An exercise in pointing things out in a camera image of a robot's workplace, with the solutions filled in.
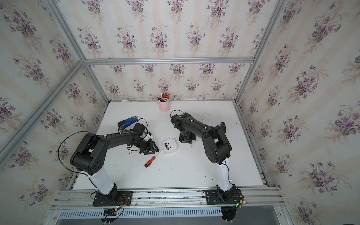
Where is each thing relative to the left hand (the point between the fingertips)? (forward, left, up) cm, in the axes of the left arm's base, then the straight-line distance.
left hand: (158, 151), depth 89 cm
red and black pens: (+43, -2, +8) cm, 43 cm away
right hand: (+5, -21, +2) cm, 22 cm away
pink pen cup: (+37, -2, +3) cm, 37 cm away
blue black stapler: (+21, +27, +1) cm, 34 cm away
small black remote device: (+19, -46, +2) cm, 50 cm away
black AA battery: (+3, -5, +1) cm, 6 cm away
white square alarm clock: (+4, -9, +1) cm, 10 cm away
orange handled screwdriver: (-5, +4, -1) cm, 6 cm away
